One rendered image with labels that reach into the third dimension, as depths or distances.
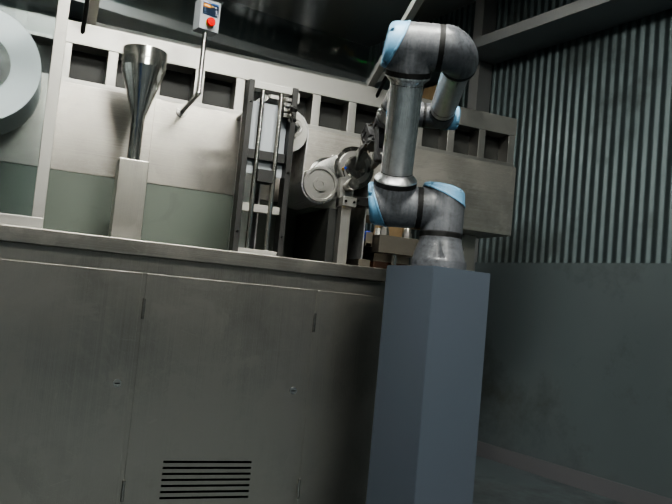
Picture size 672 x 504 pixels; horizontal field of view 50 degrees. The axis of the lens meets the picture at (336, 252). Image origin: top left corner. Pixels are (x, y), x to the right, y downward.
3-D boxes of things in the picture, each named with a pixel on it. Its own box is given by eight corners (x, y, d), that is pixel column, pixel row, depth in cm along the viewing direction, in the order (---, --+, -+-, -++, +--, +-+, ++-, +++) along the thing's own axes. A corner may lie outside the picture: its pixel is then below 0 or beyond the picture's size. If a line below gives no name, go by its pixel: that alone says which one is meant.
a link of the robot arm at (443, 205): (466, 233, 190) (470, 182, 191) (416, 228, 190) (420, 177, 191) (459, 237, 202) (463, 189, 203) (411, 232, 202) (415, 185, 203)
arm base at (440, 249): (477, 272, 193) (480, 235, 194) (434, 266, 185) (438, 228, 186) (440, 271, 206) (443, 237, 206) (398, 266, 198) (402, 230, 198)
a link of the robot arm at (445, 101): (492, 18, 176) (457, 106, 223) (447, 14, 176) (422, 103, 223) (490, 61, 173) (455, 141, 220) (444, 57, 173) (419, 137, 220)
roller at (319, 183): (302, 199, 239) (305, 163, 240) (278, 206, 262) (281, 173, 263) (335, 204, 243) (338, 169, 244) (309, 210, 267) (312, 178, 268)
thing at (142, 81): (102, 242, 218) (123, 58, 222) (98, 244, 231) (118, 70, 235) (149, 247, 223) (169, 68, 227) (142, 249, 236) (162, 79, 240)
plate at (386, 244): (378, 251, 245) (379, 234, 246) (333, 254, 282) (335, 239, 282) (419, 256, 251) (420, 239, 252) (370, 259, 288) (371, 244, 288)
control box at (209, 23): (201, 26, 227) (204, -5, 227) (191, 31, 232) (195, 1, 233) (220, 32, 231) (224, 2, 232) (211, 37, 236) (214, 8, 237)
